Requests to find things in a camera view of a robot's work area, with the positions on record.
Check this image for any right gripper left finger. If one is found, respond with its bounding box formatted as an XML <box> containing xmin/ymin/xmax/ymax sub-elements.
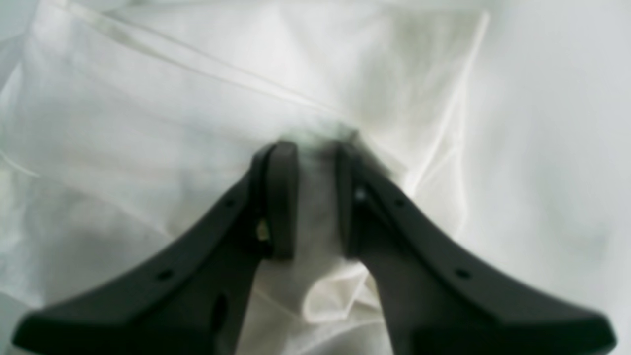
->
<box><xmin>13</xmin><ymin>142</ymin><xmax>298</xmax><ymax>355</ymax></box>

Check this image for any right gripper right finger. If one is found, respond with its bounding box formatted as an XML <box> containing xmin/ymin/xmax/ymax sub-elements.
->
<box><xmin>336</xmin><ymin>143</ymin><xmax>617</xmax><ymax>355</ymax></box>

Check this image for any white printed T-shirt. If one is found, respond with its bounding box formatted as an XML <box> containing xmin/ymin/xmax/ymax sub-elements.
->
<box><xmin>1</xmin><ymin>0</ymin><xmax>488</xmax><ymax>355</ymax></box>

